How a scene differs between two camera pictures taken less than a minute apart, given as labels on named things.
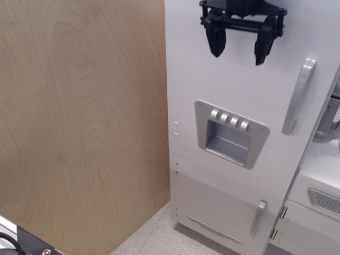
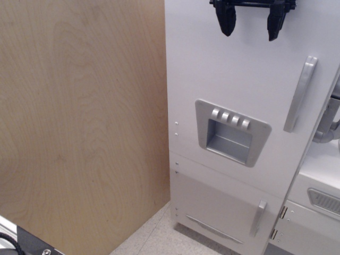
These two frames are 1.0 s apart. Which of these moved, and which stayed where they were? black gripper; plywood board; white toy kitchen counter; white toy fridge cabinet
Moved: black gripper
Stayed: white toy fridge cabinet; plywood board; white toy kitchen counter
